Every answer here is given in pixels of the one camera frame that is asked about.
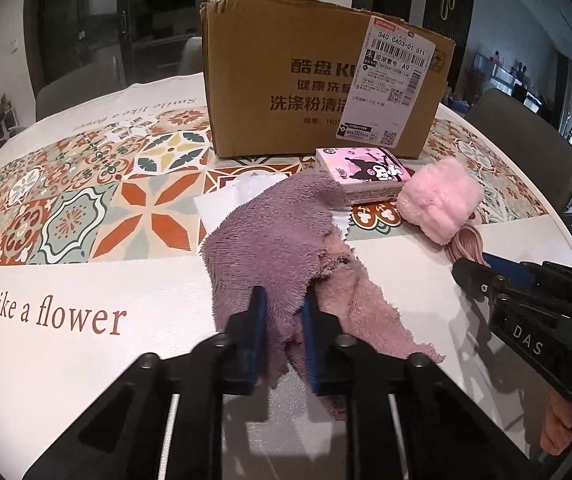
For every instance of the dark sliding glass door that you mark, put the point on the dark sliding glass door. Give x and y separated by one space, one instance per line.
81 20

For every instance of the dark slatted wall panel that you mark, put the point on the dark slatted wall panel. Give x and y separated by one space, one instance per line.
460 10

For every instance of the grey dining chair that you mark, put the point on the grey dining chair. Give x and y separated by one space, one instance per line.
525 145
81 92
191 55

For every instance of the white paper sheet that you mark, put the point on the white paper sheet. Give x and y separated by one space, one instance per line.
221 205

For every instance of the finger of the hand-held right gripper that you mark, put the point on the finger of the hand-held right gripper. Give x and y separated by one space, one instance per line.
468 274
503 261

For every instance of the pink fluffy cloth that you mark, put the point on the pink fluffy cloth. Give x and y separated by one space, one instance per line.
440 200

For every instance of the patterned white tablecloth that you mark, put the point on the patterned white tablecloth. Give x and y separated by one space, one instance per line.
66 260

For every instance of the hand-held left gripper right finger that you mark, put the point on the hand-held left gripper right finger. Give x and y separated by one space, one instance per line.
311 347

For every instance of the pink cartoon tissue pack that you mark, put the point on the pink cartoon tissue pack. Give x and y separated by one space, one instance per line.
360 170

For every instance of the purple pink fluffy towel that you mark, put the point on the purple pink fluffy towel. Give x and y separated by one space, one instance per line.
266 240

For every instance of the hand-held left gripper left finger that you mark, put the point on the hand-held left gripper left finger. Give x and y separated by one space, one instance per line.
257 340

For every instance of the brown cardboard box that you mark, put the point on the brown cardboard box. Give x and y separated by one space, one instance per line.
266 60

